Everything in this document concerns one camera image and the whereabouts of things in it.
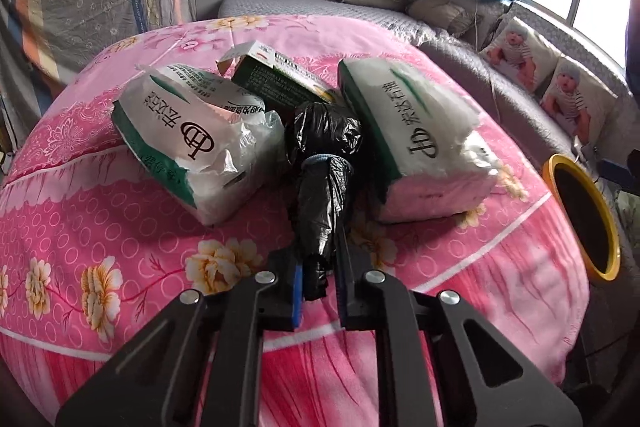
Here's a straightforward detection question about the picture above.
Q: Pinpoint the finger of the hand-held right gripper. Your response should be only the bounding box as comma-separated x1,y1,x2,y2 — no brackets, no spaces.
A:
597,158,640,194

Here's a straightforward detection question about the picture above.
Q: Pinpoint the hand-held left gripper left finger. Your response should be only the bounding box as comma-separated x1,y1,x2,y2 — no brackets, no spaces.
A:
55,249,305,427

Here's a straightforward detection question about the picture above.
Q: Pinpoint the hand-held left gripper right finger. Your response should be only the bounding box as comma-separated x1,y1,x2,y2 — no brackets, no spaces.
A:
335,231,584,427

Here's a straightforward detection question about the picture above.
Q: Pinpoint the yellow rimmed black bin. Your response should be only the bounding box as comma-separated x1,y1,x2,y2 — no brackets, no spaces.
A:
542,153,622,283

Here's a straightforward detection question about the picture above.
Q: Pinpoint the black plastic bag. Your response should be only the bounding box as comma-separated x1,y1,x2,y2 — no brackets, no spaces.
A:
284,102,363,303

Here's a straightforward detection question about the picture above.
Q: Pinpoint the baby print pillow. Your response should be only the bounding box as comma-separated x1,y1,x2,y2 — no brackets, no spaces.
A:
540,57,621,146
480,17,562,96

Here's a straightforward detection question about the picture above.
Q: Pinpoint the white green tissue pack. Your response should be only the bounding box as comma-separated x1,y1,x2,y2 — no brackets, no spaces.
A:
337,57,501,225
111,63,286,228

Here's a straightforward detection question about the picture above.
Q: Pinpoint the pink floral blanket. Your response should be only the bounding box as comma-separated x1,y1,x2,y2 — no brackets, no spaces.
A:
0,13,592,427

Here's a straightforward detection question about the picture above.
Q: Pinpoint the grey quilted sofa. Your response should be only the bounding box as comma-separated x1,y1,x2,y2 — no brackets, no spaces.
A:
217,0,640,212

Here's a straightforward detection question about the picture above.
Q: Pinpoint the green white medicine box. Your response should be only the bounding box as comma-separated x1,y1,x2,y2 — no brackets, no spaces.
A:
216,41,339,114

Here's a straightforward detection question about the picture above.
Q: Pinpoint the grey cushion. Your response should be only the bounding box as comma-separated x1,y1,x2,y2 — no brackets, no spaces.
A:
407,0,501,40

